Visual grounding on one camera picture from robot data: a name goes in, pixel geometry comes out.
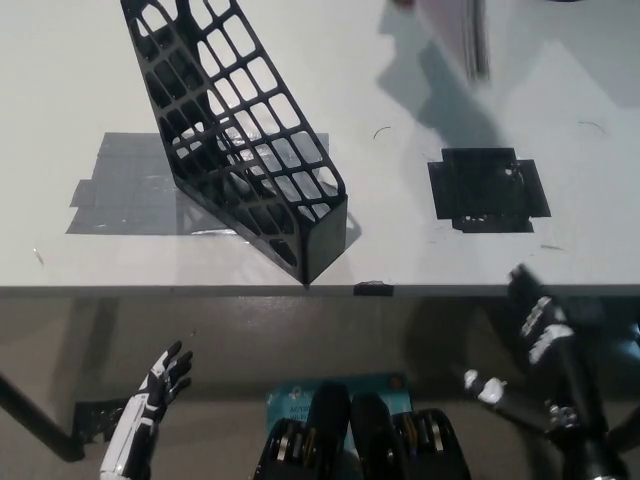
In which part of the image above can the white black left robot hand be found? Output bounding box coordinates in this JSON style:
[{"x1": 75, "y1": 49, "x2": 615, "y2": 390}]
[{"x1": 99, "y1": 341, "x2": 195, "y2": 475}]

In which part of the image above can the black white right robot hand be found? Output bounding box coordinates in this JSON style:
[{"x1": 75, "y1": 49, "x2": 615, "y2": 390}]
[{"x1": 463, "y1": 263, "x2": 611, "y2": 442}]

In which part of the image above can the purple spiral notebook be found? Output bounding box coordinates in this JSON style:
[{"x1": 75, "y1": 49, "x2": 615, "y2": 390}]
[{"x1": 393, "y1": 0, "x2": 494, "y2": 82}]

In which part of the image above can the black lattice magazine stand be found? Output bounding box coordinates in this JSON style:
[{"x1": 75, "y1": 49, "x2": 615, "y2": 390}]
[{"x1": 119, "y1": 0, "x2": 349, "y2": 288}]

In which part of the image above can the black table leg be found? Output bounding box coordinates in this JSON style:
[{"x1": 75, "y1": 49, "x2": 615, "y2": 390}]
[
  {"x1": 605, "y1": 413, "x2": 640, "y2": 454},
  {"x1": 0, "y1": 372, "x2": 84, "y2": 462}
]

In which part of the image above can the teal cardboard box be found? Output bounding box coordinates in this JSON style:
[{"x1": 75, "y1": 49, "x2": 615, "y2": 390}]
[{"x1": 264, "y1": 372, "x2": 416, "y2": 451}]

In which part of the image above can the square black tape patch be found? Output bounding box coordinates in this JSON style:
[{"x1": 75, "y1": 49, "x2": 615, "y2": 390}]
[{"x1": 426, "y1": 146, "x2": 552, "y2": 234}]

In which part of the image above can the small black tape strip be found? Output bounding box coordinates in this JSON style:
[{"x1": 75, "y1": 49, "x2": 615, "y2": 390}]
[{"x1": 353, "y1": 280, "x2": 396, "y2": 297}]

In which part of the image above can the grey tape patch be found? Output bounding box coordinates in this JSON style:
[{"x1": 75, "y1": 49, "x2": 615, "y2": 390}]
[{"x1": 63, "y1": 131, "x2": 362, "y2": 237}]

